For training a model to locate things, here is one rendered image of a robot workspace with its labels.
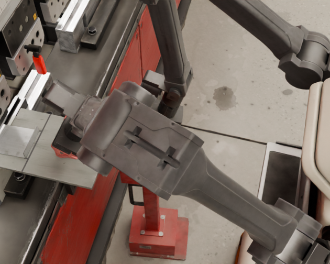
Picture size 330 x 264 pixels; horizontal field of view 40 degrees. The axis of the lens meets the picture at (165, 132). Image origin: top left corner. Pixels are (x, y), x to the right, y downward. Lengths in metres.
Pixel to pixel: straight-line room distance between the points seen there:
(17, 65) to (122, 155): 0.70
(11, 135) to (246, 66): 1.77
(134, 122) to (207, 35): 2.40
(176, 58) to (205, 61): 1.59
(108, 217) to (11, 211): 0.91
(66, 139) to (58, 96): 0.13
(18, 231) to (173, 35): 0.62
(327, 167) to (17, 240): 0.77
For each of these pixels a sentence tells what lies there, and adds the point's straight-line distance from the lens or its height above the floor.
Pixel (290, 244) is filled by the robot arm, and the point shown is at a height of 1.27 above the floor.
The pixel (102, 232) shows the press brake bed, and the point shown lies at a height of 0.05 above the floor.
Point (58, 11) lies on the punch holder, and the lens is 1.33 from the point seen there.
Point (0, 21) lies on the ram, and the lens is 1.08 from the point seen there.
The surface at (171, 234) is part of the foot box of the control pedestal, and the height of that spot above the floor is 0.12.
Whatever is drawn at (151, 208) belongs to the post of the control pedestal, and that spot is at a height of 0.34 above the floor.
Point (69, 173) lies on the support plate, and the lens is 1.13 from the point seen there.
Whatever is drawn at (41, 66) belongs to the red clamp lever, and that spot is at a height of 1.11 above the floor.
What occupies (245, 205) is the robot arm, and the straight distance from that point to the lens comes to 0.61.
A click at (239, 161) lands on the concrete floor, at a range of 2.33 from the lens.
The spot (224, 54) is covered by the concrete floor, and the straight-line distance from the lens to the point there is 2.77.
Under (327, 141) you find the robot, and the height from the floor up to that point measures 1.34.
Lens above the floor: 1.96
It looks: 55 degrees down
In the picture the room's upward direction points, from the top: straight up
